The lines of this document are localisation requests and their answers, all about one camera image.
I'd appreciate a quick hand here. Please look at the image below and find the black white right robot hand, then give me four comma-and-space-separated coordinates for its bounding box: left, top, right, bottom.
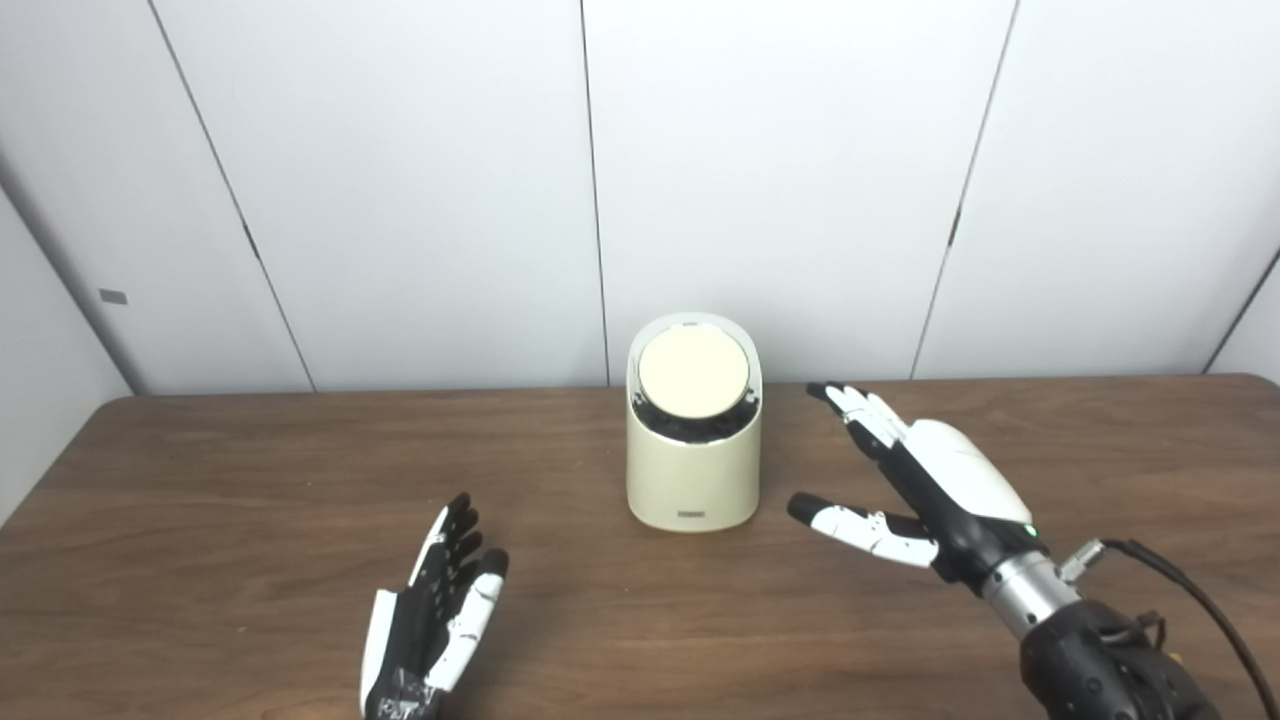
787, 382, 1041, 591

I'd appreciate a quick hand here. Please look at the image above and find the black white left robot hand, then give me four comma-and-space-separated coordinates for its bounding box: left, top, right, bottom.
360, 492, 510, 720

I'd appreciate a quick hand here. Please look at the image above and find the cream round bin lid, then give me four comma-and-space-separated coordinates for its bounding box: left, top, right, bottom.
638, 325, 750, 419

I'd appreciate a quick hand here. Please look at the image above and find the cream-colored bin body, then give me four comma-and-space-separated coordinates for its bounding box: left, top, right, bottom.
626, 312, 763, 532

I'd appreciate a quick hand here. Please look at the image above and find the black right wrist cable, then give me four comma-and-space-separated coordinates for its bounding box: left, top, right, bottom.
1060, 538, 1280, 720

